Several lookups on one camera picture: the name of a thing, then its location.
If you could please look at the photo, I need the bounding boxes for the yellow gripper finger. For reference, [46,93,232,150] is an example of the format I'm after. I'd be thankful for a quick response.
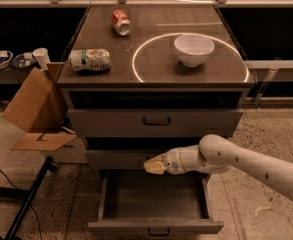
[149,152,166,162]
[144,160,167,175]

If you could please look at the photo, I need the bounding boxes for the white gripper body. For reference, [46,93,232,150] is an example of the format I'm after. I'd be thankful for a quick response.
[163,148,185,175]

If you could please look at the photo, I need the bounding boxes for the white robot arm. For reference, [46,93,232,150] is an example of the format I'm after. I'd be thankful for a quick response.
[144,134,293,201]

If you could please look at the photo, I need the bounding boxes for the bottom grey drawer open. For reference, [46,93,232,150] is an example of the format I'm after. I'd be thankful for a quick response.
[88,170,224,237]

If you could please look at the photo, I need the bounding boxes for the middle grey drawer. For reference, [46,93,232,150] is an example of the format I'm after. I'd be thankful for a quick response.
[84,149,226,170]

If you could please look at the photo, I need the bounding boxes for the grey drawer cabinet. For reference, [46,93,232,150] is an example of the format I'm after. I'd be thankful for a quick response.
[56,4,256,172]

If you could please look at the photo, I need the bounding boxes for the top grey drawer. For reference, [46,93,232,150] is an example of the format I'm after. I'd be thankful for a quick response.
[68,109,243,138]

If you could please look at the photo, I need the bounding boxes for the white ceramic bowl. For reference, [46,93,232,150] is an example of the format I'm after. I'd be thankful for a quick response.
[174,34,215,67]

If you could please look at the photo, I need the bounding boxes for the green white crushed can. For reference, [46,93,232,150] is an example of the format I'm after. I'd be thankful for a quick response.
[69,49,111,72]

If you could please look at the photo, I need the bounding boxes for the open cardboard box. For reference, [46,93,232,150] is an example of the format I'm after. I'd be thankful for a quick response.
[3,68,87,164]

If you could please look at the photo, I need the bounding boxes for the red crushed soda can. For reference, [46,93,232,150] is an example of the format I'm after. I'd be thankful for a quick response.
[111,9,131,36]

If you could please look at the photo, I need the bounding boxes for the white paper cup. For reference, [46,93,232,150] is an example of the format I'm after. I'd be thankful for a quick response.
[32,48,50,69]

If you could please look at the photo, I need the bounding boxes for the black stand leg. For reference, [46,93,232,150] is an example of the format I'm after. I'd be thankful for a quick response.
[0,157,56,240]

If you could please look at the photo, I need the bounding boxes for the blue plate with wrapper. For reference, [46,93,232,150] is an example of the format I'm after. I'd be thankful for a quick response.
[12,52,36,69]

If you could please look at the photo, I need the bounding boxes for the black floor cable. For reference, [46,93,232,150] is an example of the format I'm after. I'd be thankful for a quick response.
[0,150,44,240]

